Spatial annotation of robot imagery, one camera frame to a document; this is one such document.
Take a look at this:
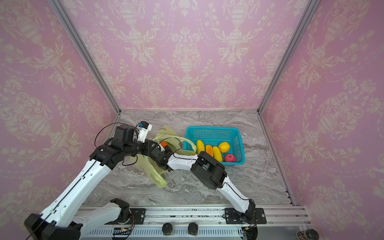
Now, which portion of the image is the pink toy fruit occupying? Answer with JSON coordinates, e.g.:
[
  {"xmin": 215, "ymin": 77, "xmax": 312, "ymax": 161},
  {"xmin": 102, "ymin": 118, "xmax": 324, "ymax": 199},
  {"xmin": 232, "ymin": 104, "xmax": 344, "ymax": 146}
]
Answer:
[{"xmin": 225, "ymin": 154, "xmax": 237, "ymax": 163}]

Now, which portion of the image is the aluminium frame post right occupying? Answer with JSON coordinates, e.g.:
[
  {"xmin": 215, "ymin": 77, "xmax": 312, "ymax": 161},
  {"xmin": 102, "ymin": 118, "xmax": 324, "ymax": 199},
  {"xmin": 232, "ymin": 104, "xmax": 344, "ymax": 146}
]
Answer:
[{"xmin": 258, "ymin": 0, "xmax": 321, "ymax": 116}]

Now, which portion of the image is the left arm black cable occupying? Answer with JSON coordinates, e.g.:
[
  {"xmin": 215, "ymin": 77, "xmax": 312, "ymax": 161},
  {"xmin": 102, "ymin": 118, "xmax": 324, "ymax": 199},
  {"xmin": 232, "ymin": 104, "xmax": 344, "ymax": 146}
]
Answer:
[{"xmin": 94, "ymin": 122, "xmax": 140, "ymax": 167}]

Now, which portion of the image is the circuit board with wires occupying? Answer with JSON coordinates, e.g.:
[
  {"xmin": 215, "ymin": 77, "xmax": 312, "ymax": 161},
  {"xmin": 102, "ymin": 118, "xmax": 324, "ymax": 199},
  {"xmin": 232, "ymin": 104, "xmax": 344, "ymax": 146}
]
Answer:
[{"xmin": 113, "ymin": 228, "xmax": 133, "ymax": 236}]

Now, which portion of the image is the aluminium frame post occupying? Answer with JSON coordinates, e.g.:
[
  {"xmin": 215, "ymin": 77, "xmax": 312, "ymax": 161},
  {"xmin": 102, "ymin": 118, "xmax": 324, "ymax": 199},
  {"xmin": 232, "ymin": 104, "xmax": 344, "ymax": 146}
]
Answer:
[
  {"xmin": 258, "ymin": 0, "xmax": 321, "ymax": 116},
  {"xmin": 49, "ymin": 0, "xmax": 121, "ymax": 116}
]

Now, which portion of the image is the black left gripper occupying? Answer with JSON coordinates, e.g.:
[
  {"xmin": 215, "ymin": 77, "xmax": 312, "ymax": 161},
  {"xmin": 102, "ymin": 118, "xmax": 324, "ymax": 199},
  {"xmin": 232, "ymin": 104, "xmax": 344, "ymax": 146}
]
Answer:
[{"xmin": 123, "ymin": 138, "xmax": 160, "ymax": 157}]

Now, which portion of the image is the orange yellow toy mango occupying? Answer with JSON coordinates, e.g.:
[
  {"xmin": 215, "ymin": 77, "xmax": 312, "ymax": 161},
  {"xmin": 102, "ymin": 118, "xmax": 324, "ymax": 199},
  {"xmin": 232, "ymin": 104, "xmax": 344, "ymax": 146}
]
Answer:
[{"xmin": 205, "ymin": 145, "xmax": 214, "ymax": 157}]

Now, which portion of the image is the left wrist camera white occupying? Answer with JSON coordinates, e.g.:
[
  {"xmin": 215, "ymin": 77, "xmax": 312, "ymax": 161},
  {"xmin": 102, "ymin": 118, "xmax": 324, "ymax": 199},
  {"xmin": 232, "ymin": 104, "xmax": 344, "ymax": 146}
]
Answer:
[{"xmin": 137, "ymin": 121, "xmax": 152, "ymax": 143}]

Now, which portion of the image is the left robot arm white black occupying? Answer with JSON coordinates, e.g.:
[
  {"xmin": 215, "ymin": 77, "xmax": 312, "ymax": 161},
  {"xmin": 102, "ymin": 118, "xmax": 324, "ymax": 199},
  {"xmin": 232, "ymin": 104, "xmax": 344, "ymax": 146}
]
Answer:
[{"xmin": 24, "ymin": 121, "xmax": 152, "ymax": 240}]

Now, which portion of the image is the black knob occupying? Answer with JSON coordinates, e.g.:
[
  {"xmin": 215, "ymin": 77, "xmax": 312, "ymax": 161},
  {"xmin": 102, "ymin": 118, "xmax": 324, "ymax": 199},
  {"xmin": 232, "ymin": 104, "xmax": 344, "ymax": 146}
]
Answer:
[
  {"xmin": 188, "ymin": 223, "xmax": 199, "ymax": 236},
  {"xmin": 162, "ymin": 223, "xmax": 174, "ymax": 236}
]

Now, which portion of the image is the yellow-green plastic bag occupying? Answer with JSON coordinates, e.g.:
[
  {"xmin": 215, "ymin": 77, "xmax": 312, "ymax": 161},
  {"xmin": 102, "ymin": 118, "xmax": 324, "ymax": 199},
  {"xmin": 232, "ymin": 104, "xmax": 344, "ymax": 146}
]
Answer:
[{"xmin": 130, "ymin": 124, "xmax": 198, "ymax": 189}]

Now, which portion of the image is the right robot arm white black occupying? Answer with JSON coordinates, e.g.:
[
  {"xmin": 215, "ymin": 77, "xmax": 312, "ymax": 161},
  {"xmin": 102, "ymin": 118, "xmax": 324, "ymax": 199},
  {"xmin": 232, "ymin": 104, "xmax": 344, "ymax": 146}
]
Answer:
[{"xmin": 148, "ymin": 147, "xmax": 256, "ymax": 225}]

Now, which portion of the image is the yellow toy banana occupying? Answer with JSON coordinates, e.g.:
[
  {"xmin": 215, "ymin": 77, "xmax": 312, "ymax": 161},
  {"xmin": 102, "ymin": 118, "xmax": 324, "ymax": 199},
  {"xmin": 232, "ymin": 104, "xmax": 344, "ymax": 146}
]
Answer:
[{"xmin": 213, "ymin": 147, "xmax": 223, "ymax": 162}]

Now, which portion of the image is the yellow toy corn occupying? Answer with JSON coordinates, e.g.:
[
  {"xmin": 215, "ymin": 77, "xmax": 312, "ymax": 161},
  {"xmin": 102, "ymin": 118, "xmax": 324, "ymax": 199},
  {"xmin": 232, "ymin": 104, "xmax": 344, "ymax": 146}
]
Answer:
[{"xmin": 196, "ymin": 140, "xmax": 206, "ymax": 155}]

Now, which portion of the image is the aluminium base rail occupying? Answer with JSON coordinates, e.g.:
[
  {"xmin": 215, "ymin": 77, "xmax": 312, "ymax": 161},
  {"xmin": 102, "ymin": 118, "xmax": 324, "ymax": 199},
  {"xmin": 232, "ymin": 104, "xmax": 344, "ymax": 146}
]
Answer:
[{"xmin": 83, "ymin": 205, "xmax": 312, "ymax": 240}]

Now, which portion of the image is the aluminium frame post left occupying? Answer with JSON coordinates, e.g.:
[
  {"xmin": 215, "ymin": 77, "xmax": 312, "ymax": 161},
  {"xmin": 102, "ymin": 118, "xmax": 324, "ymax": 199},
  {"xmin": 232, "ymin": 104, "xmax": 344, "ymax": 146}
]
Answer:
[{"xmin": 49, "ymin": 0, "xmax": 121, "ymax": 116}]

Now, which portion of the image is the yellow toy lemon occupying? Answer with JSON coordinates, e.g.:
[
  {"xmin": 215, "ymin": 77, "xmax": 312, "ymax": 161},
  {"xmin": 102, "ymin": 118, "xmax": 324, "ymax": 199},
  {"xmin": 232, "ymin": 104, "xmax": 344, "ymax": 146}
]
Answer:
[{"xmin": 218, "ymin": 142, "xmax": 231, "ymax": 154}]

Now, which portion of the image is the dark jar bottom right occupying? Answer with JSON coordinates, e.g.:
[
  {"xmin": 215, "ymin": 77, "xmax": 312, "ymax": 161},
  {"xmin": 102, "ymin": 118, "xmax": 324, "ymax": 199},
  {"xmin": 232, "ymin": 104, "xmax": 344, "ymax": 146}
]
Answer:
[{"xmin": 296, "ymin": 229, "xmax": 320, "ymax": 240}]

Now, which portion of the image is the black knob left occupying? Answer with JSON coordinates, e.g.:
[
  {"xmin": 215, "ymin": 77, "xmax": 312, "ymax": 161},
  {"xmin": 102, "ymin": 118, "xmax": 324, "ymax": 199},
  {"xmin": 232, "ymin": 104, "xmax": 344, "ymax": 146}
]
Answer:
[{"xmin": 162, "ymin": 223, "xmax": 174, "ymax": 236}]

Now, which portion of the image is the black knob right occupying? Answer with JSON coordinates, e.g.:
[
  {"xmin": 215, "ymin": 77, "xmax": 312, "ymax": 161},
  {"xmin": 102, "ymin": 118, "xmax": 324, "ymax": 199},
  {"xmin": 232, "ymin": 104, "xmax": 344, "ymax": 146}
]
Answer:
[{"xmin": 188, "ymin": 223, "xmax": 199, "ymax": 236}]

